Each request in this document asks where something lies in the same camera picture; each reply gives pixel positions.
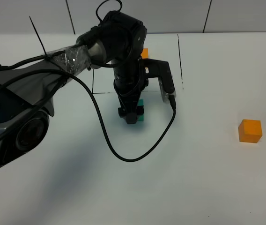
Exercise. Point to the orange template block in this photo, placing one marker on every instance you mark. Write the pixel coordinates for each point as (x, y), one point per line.
(144, 53)

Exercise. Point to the teal block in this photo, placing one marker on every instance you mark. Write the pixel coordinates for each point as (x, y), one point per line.
(140, 110)

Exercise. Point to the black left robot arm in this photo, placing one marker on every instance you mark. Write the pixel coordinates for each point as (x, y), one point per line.
(27, 88)

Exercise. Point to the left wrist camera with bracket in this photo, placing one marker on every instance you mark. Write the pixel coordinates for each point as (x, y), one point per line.
(151, 68)

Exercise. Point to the black zip tie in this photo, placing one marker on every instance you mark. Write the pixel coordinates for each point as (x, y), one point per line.
(38, 36)

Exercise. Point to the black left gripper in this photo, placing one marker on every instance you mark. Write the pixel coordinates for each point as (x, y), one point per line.
(128, 85)

